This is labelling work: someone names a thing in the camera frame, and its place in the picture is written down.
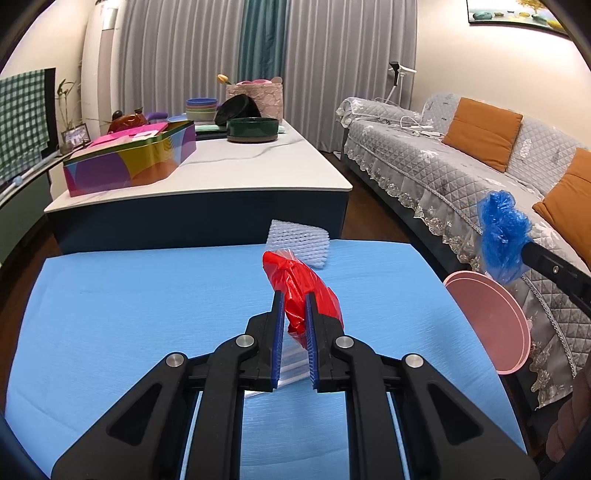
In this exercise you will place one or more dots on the green bamboo plant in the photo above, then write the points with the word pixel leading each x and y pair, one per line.
pixel 67 104

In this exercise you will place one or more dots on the brown teapot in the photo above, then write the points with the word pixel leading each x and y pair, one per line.
pixel 127 122

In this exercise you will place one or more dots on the black bowl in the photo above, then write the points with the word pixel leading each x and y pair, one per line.
pixel 238 110

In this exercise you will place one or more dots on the pink plastic bin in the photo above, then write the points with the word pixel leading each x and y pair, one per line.
pixel 489 318

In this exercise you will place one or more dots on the pink paper sheets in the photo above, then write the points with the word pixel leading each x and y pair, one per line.
pixel 138 130

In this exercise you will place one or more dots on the framed wall painting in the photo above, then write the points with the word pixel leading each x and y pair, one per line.
pixel 508 14

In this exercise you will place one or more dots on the green cabinet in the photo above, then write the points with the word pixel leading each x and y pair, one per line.
pixel 23 217

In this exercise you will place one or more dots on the white rod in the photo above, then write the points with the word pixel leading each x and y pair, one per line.
pixel 32 170

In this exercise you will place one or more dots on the grey quilted sofa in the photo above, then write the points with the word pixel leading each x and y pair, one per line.
pixel 438 166

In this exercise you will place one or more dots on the black television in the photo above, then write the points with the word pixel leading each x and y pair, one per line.
pixel 51 106

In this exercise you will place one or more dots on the orange cushion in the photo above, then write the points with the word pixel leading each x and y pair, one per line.
pixel 482 134
pixel 572 194

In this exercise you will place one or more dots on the pale foam fruit net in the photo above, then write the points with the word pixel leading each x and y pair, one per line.
pixel 298 240

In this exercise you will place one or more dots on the multicoloured box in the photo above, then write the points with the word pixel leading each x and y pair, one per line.
pixel 124 166

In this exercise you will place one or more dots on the white stand lamp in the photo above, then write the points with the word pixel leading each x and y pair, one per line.
pixel 396 71

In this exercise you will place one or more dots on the teal curtain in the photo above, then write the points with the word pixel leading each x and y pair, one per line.
pixel 261 41

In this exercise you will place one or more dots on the blue plastic bag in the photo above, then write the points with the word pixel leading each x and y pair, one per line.
pixel 501 235

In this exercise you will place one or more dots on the grey curtain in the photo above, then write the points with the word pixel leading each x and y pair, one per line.
pixel 346 60
pixel 175 50

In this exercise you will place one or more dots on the pink quilted basket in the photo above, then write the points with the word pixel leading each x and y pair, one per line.
pixel 268 99

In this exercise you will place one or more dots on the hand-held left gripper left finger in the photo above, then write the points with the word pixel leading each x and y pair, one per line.
pixel 278 341

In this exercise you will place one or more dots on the purple plastic object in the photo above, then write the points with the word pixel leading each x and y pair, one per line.
pixel 157 115

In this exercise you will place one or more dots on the blue foam mat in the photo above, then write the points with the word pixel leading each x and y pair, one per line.
pixel 115 323

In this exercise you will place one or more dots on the stack of pastel bowls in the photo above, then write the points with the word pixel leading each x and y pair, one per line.
pixel 202 110

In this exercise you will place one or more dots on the dark blue marble-top table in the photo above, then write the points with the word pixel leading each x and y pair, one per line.
pixel 258 161

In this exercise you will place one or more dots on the red plastic bag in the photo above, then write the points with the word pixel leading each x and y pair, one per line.
pixel 295 281

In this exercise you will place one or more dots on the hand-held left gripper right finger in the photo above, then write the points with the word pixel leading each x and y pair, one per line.
pixel 310 341

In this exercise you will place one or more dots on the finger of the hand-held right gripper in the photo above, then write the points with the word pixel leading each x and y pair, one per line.
pixel 558 277

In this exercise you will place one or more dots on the yellow flower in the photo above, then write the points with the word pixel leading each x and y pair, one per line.
pixel 223 78

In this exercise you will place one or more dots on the white standing air conditioner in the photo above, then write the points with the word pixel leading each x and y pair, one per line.
pixel 101 60

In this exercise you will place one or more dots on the person's pink fuzzy clothing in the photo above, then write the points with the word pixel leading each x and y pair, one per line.
pixel 572 415

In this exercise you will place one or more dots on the clear plastic packet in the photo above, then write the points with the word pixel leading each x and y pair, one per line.
pixel 293 362

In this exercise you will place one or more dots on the small photo frame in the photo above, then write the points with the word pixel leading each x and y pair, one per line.
pixel 76 137

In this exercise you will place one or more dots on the green checked cloth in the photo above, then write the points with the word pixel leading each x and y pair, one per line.
pixel 23 124

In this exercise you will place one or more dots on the light green placemat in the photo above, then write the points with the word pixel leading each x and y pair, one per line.
pixel 210 131

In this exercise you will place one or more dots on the dark green bowl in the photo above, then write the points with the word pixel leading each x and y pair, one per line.
pixel 253 130

